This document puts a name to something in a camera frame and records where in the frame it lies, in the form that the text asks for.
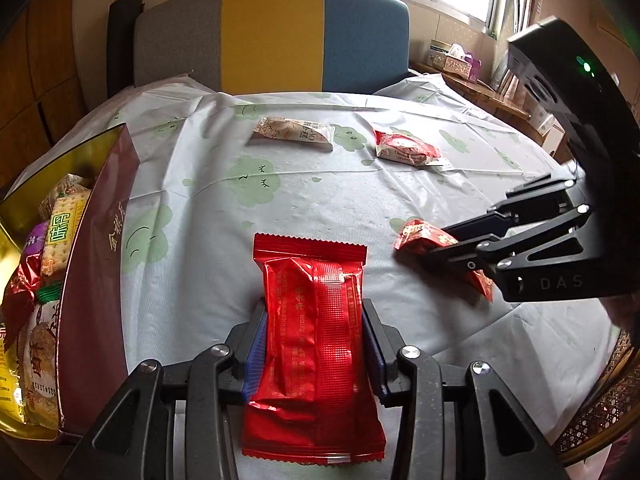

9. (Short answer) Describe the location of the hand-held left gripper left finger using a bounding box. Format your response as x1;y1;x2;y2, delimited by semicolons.
60;297;268;480

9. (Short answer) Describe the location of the grey yellow blue chair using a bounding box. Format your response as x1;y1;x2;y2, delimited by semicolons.
132;0;411;96

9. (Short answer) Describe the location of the maroon gift box gold interior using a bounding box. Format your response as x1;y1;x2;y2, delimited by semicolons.
0;122;142;442

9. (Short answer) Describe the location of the beige round-cake snack packet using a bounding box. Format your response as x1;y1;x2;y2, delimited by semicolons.
20;300;66;428

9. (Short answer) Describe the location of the dark red snack packet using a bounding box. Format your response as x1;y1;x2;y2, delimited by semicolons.
2;255;41;341

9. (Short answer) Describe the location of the white cloud-print tablecloth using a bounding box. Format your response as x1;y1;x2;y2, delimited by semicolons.
10;72;626;480

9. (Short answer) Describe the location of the patterned tissue box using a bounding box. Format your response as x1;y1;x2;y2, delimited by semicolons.
432;42;483;81

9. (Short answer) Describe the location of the red round-print pastry packet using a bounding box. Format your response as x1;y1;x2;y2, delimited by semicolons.
372;129;451;168

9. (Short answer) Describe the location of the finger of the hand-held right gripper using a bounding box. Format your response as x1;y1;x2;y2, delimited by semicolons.
440;174;583;243
422;205;593;286

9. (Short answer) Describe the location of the large plain red snack packet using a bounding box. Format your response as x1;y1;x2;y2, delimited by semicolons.
241;232;387;462

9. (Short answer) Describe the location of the purple snack packet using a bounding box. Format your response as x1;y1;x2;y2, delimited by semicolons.
22;222;48;261

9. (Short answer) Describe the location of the white snack packet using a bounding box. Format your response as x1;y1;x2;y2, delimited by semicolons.
251;116;336;152

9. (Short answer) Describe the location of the yellow snack packet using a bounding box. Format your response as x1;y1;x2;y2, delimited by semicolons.
0;327;26;426

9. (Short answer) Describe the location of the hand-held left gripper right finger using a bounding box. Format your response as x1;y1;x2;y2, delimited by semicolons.
361;299;571;480

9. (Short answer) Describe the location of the wicker chair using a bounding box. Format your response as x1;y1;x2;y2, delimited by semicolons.
555;330;640;466

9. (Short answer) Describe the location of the small red gold-print candy packet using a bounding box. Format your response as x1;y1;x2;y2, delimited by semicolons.
393;218;495;303

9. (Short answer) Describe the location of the cluttered wooden side table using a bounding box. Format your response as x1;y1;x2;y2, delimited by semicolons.
410;57;536;121

